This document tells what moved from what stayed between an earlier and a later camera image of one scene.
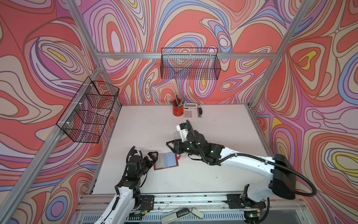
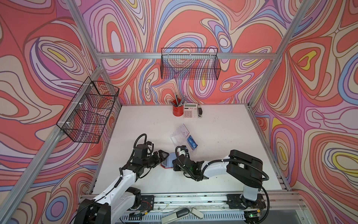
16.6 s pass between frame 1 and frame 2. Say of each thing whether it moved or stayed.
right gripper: moved
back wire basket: stayed
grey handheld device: stayed
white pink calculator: stayed
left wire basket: stayed
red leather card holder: moved
